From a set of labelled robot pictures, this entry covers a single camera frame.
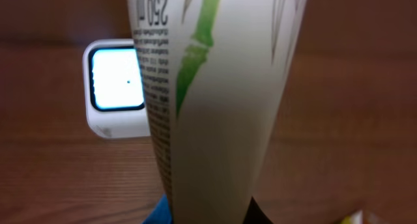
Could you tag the white tube gold cap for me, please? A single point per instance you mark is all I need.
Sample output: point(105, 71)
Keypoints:
point(213, 74)

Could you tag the white barcode scanner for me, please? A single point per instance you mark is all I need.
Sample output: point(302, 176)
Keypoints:
point(114, 101)

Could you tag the green yellow snack pouch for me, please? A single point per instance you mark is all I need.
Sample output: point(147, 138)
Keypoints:
point(359, 217)

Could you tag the mint green wipes pack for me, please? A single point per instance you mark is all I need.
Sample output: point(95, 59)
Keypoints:
point(161, 213)

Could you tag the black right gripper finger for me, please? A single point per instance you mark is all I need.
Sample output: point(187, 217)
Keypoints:
point(255, 215)

